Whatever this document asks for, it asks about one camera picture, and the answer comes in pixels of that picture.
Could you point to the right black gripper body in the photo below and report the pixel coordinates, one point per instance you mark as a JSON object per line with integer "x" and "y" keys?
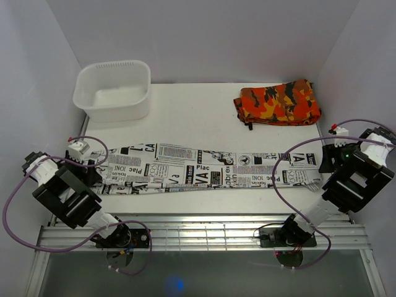
{"x": 340, "y": 154}

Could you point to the orange camouflage folded trousers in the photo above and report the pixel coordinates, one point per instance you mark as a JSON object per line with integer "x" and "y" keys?
{"x": 288, "y": 104}

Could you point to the aluminium rail frame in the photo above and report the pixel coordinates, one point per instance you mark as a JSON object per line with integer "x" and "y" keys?
{"x": 221, "y": 220}

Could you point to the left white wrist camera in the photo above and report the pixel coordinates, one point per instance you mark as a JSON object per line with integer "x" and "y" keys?
{"x": 77, "y": 148}

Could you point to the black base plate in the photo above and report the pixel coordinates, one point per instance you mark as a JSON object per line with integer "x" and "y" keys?
{"x": 278, "y": 237}
{"x": 136, "y": 239}

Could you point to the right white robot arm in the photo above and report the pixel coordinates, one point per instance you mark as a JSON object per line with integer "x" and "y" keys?
{"x": 358, "y": 172}

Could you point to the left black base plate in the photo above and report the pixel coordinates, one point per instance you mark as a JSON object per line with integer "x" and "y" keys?
{"x": 136, "y": 239}

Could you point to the white plastic basket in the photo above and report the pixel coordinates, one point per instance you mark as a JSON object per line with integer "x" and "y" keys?
{"x": 114, "y": 91}

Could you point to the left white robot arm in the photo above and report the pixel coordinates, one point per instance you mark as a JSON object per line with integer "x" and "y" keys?
{"x": 66, "y": 191}

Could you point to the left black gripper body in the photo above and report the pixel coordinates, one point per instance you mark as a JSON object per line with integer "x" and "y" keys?
{"x": 77, "y": 166}

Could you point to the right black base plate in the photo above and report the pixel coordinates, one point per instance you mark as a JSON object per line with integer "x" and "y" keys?
{"x": 278, "y": 237}

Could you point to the newspaper print trousers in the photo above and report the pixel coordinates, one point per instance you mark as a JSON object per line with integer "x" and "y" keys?
{"x": 161, "y": 168}

